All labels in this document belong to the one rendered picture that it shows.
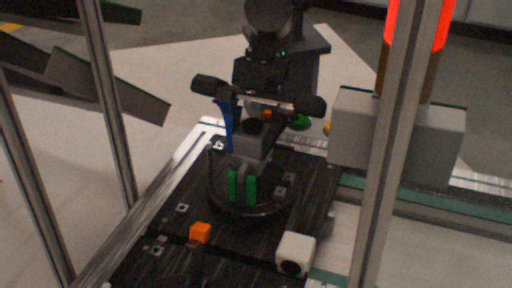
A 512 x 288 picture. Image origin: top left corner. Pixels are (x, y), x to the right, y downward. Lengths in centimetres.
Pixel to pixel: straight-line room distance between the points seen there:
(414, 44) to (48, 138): 89
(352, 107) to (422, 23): 12
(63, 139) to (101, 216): 27
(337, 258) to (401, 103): 38
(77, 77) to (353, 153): 39
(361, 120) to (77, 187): 65
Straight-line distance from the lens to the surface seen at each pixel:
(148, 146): 106
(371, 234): 54
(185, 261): 68
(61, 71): 69
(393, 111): 44
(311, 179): 80
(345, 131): 49
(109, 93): 71
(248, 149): 68
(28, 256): 91
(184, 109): 117
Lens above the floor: 150
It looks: 38 degrees down
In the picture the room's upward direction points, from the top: straight up
